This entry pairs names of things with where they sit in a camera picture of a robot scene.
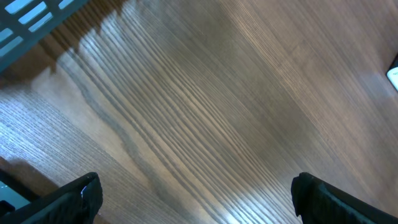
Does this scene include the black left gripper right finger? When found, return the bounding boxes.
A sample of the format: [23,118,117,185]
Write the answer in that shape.
[290,172,397,224]

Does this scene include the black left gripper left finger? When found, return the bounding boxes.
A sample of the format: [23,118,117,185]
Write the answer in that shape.
[1,172,103,224]

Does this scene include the white barcode scanner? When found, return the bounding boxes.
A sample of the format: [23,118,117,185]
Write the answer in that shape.
[386,55,398,91]

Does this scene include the grey plastic mesh basket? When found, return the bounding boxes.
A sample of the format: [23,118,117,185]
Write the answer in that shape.
[1,0,88,70]

